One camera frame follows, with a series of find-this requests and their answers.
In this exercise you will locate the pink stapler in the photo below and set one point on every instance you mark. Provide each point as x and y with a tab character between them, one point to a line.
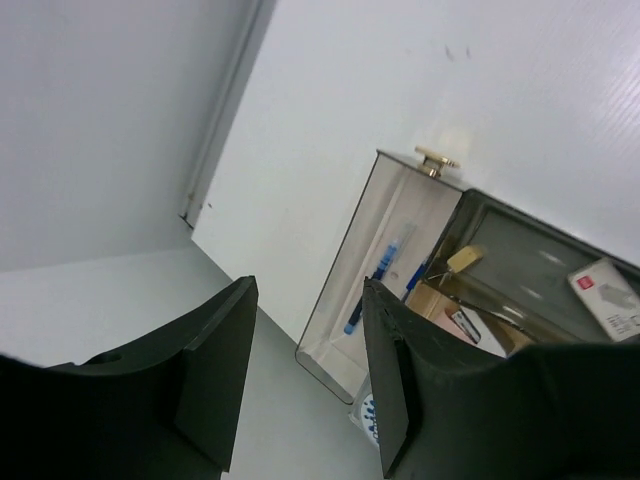
455	322

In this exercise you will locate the yellow eraser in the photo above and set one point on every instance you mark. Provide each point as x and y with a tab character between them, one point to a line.
465	258

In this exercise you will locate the white boxed eraser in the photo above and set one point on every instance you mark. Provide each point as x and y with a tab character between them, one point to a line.
609	298

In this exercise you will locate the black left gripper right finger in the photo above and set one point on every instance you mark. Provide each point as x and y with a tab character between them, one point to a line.
448	410

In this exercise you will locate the clear acrylic organizer box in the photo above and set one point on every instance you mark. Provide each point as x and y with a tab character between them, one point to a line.
492	274

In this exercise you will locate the blue capped pen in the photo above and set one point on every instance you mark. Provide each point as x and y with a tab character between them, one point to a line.
415	278

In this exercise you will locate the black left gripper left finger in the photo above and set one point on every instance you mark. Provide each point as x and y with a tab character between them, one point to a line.
163	406

